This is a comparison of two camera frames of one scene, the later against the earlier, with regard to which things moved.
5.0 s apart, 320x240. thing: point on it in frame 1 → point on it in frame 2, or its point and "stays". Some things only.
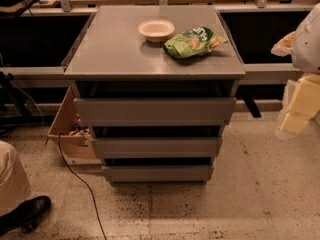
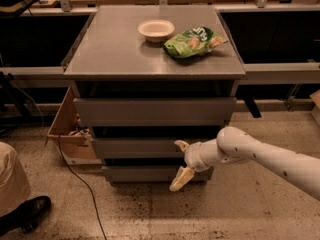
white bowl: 156,30 stays
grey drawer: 158,147 stays
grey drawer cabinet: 157,85 stays
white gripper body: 307,47 → 193,156
